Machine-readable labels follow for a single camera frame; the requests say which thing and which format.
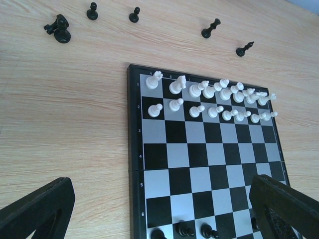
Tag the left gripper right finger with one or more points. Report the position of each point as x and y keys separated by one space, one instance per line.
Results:
x=280 y=209

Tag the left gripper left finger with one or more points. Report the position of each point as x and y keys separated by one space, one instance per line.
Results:
x=45 y=212

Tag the black folding chess board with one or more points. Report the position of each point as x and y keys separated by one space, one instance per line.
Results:
x=198 y=170

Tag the black king piece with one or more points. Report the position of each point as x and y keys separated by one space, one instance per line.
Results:
x=240 y=51

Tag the black rook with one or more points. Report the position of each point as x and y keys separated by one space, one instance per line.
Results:
x=59 y=29

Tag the black queen piece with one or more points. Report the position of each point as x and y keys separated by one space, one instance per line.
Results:
x=206 y=33

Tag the black pawn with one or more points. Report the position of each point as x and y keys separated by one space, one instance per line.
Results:
x=134 y=16
x=91 y=13

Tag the white pawn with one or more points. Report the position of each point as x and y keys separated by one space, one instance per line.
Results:
x=154 y=110
x=256 y=118
x=227 y=115
x=195 y=111
x=267 y=116
x=174 y=105
x=241 y=116
x=213 y=112

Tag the white rook right corner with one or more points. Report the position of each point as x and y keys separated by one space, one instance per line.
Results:
x=263 y=100

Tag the white rook corner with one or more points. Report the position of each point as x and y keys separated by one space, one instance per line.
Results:
x=263 y=100
x=153 y=81

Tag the white knight right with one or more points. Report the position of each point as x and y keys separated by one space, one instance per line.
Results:
x=255 y=96

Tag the white knight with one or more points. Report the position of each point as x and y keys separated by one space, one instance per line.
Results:
x=179 y=84
x=255 y=96

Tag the white bishop right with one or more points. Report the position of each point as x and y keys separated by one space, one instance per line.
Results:
x=240 y=95

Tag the white bishop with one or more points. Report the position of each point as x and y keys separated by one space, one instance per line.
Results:
x=196 y=90
x=240 y=95

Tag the white king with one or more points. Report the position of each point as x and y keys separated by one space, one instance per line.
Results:
x=225 y=94

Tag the white queen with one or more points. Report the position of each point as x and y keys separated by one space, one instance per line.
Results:
x=209 y=92

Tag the white bishop left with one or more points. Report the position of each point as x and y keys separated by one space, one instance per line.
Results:
x=196 y=90

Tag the white knight left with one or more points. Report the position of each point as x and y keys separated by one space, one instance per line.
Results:
x=179 y=84

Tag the white rook left corner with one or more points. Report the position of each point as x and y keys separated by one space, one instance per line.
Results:
x=153 y=81

